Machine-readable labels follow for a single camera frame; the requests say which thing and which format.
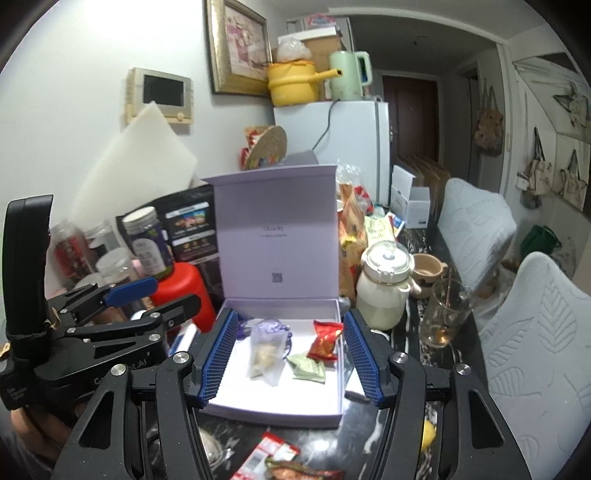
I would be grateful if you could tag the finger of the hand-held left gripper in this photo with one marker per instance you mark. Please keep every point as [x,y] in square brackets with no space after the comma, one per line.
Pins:
[175,310]
[131,290]

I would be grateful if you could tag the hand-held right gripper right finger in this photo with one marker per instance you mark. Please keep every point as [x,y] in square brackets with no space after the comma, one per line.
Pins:
[364,360]

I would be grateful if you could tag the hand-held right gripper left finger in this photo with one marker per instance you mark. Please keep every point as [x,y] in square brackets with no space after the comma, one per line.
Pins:
[217,355]

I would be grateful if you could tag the red gold snack packet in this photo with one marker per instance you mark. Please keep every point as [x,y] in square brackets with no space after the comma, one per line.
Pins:
[325,341]

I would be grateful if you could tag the clear bag with white contents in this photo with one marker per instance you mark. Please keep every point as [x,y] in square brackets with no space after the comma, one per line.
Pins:
[265,357]

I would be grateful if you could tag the green packet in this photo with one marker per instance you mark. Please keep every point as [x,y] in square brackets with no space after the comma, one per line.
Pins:
[307,369]

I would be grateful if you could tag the red white packet strip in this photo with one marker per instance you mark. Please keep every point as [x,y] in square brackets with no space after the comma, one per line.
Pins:
[268,450]

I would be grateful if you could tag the snack packets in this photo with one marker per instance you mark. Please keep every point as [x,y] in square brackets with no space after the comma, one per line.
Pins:
[304,473]

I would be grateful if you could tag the lavender gift box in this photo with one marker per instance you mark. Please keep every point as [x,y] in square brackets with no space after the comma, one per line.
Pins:
[277,230]

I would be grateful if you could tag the person's left hand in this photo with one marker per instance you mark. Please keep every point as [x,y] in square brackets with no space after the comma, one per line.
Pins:
[37,429]

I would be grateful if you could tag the red bottle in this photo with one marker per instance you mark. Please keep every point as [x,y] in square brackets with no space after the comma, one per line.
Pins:
[184,286]

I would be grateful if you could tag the blue white medicine box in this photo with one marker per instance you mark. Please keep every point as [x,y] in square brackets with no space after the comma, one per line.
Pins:
[184,339]

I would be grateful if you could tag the brown powder jar white label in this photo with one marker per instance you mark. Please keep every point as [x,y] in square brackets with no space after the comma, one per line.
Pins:
[113,265]

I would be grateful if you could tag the red berries jar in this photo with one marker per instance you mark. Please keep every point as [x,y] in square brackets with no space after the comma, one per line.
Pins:
[69,251]

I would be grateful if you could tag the jar with green label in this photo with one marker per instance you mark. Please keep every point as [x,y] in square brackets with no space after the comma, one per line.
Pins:
[147,244]

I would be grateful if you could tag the jar with black label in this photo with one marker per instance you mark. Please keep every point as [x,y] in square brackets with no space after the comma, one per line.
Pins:
[99,235]

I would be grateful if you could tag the black snack bag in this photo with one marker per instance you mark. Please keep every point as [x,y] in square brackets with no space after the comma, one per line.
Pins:
[189,230]

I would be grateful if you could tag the glass cup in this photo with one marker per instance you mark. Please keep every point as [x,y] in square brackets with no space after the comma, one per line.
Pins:
[443,318]

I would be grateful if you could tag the yellow lemon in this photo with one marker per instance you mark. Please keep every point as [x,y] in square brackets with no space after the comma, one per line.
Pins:
[427,436]

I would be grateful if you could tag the metal spoon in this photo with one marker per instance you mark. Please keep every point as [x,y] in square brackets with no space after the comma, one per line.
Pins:
[445,295]

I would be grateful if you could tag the beige ceramic bowl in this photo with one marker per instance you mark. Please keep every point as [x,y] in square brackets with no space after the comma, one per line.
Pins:
[429,270]

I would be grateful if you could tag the white foam board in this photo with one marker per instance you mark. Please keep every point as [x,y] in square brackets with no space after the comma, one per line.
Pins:
[138,161]

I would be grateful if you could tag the orange snack bag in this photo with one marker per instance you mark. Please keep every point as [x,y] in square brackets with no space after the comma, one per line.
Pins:
[351,230]

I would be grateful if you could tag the green white snack bag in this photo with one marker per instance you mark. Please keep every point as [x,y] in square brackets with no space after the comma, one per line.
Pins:
[381,230]

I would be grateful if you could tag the white cardboard box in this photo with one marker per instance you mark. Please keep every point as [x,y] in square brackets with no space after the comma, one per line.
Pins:
[408,198]

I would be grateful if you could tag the chair with leaf cover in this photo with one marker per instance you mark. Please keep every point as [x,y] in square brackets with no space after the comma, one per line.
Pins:
[475,230]
[540,350]

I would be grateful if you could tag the woven round mat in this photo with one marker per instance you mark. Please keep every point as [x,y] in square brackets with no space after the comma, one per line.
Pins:
[270,147]

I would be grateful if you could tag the cream intercom panel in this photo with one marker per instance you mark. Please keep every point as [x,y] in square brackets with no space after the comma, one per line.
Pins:
[159,94]

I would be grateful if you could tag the white fridge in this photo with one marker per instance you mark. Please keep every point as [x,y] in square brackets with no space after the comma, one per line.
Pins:
[355,138]

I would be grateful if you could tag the dark wooden door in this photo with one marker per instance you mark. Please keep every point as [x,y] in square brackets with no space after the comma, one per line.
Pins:
[411,115]

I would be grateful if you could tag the yellow pot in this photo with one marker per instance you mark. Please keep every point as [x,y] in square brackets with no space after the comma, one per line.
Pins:
[293,85]

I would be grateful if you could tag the cream tote bag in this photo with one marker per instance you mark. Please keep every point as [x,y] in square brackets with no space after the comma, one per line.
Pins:
[575,184]
[541,173]

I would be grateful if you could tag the brown floral tote bag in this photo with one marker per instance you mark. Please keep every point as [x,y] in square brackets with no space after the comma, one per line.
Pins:
[489,124]

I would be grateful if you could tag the gold framed picture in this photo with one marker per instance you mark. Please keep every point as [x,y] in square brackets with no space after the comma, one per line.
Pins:
[242,41]

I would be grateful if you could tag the green electric kettle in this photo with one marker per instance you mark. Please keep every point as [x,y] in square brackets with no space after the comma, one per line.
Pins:
[346,76]

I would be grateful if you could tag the white plastic bag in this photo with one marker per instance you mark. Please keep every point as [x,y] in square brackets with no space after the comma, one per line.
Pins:
[293,48]

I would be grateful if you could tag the brown cardboard box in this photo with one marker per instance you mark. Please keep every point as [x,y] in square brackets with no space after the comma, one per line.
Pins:
[323,48]

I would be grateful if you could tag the cream bag on hanger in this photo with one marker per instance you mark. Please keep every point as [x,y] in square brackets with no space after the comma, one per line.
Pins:
[575,104]

